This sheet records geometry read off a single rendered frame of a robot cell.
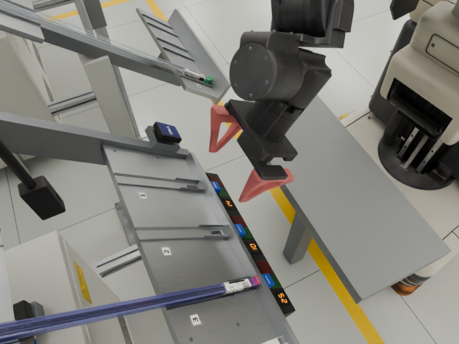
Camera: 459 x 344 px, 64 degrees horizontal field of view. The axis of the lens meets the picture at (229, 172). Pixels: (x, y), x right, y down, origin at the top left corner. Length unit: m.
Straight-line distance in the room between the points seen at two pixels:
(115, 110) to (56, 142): 0.38
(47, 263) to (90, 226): 0.75
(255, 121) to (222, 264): 0.28
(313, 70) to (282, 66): 0.06
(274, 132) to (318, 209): 0.44
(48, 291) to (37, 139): 0.33
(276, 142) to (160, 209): 0.25
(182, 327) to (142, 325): 0.89
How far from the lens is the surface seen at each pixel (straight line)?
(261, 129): 0.46
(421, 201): 1.39
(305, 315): 1.41
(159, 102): 1.93
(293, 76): 0.40
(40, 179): 0.34
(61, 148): 0.67
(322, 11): 0.43
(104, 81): 0.94
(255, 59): 0.38
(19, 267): 0.89
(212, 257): 0.64
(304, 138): 0.99
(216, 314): 0.57
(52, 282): 0.85
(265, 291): 0.65
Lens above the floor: 1.35
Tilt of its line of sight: 56 degrees down
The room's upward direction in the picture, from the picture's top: straight up
